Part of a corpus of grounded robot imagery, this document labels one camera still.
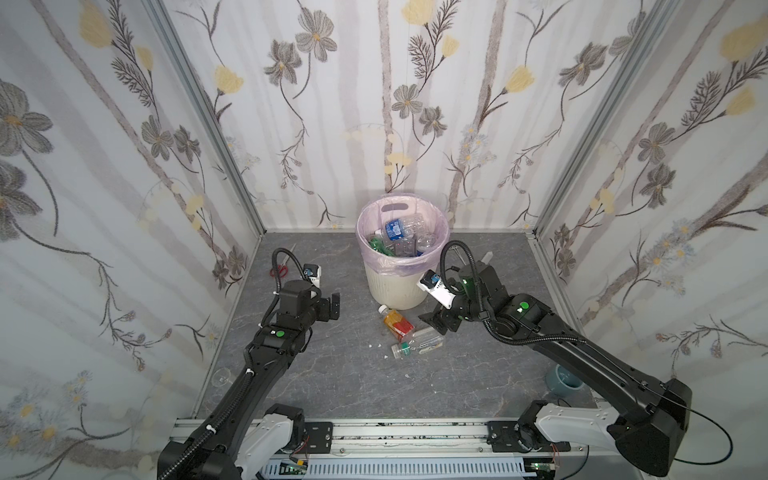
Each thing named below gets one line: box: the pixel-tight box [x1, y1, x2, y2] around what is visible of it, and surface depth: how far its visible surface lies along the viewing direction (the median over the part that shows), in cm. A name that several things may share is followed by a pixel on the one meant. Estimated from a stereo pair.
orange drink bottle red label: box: [378, 304, 415, 341], surface depth 91 cm
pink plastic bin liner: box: [356, 193, 452, 275], surface depth 90 cm
